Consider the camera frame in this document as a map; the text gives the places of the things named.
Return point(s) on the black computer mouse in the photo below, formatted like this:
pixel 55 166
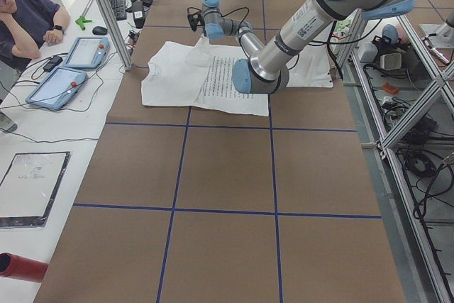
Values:
pixel 99 30

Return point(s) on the upper blue teach pendant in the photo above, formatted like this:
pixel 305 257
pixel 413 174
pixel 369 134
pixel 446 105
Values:
pixel 87 52

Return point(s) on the white long-sleeve printed shirt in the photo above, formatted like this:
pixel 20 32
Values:
pixel 200 76

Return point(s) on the aluminium frame post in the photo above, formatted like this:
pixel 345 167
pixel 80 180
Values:
pixel 115 33

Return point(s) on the red cylinder bottle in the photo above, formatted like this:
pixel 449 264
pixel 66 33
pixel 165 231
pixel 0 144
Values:
pixel 21 268

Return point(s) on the blue teach pendant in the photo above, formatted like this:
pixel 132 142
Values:
pixel 87 52
pixel 57 89

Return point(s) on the black power adapter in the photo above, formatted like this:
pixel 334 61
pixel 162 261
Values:
pixel 52 63

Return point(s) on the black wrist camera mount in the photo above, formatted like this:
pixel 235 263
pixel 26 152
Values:
pixel 195 18

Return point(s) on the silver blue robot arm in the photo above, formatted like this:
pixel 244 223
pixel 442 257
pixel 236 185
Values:
pixel 264 70

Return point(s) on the seated person dark shirt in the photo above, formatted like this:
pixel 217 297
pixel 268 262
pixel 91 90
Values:
pixel 26 25

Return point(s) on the aluminium side frame rail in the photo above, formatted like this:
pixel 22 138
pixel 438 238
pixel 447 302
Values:
pixel 403 85

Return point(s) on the green plastic tool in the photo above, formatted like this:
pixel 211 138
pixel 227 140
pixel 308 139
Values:
pixel 82 22

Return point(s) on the black keyboard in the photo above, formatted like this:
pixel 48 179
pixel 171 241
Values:
pixel 119 9

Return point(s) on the lower blue teach pendant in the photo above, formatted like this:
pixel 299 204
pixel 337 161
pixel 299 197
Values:
pixel 57 89

